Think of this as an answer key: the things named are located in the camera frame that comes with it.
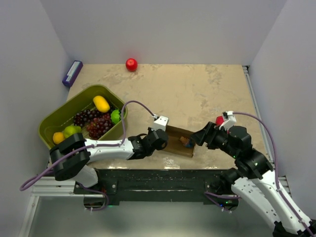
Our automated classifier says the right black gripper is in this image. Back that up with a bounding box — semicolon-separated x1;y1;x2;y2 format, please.
189;121;238;158

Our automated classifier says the brown cardboard box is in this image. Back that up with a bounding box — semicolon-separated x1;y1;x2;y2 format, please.
163;125;196;158

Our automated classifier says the small ice cream toy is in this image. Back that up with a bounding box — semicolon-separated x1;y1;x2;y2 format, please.
179;136;194;148

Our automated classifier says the olive green plastic bin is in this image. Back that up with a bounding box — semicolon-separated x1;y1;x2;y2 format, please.
38;84;124;149

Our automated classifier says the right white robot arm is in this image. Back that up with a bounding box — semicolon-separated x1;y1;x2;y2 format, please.
191;122;316;237

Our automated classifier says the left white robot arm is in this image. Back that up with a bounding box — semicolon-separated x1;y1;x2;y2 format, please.
50;129;168;194

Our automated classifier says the purple rectangular box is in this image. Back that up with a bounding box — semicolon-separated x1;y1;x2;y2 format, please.
62;60;83;88

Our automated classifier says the red dragon fruit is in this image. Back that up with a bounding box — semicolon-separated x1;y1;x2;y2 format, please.
215;116;224;125

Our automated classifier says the green striped toy fruit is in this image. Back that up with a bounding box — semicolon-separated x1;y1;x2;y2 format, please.
111;109;121;124

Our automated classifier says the red grape bunch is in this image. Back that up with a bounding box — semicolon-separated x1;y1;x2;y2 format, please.
86;113;114;140

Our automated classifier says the yellow mango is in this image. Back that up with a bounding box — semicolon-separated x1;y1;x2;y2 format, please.
93;95;111;113

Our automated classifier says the red apple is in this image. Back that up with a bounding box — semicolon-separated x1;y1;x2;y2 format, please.
125;58;138;72

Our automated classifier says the purple grape bunch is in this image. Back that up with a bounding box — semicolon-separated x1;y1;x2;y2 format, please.
73;109;102;128

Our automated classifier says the green pear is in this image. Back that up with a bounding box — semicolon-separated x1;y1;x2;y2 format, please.
63;125;81;138

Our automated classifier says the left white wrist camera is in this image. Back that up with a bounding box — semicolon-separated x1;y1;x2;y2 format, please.
151;114;169;131

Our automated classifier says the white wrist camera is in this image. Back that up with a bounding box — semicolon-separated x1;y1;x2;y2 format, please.
151;114;169;131
219;111;237;131

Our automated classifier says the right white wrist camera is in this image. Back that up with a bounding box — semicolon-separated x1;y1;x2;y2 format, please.
219;111;237;131

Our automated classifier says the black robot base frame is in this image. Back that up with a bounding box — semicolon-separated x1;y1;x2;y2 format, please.
74;169;239;211

